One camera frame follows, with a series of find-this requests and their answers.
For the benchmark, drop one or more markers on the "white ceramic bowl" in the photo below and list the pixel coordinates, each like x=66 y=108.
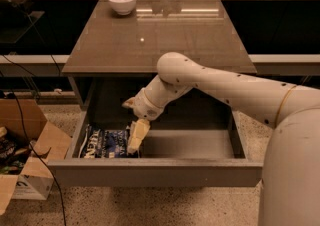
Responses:
x=123 y=7

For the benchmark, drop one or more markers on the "open grey top drawer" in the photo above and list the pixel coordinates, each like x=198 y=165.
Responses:
x=196 y=142

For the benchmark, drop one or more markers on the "snack bags in box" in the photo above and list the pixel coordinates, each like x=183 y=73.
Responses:
x=13 y=155

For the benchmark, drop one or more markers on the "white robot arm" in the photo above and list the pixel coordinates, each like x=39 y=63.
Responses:
x=290 y=189

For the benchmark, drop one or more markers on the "open cardboard box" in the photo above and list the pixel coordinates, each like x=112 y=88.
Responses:
x=25 y=122

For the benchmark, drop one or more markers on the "grey drawer cabinet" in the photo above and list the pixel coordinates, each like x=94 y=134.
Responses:
x=132 y=44

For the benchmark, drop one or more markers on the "blue chip bag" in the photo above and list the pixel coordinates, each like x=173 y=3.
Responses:
x=103 y=143

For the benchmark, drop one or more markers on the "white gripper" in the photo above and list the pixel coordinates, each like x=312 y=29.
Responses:
x=145 y=106

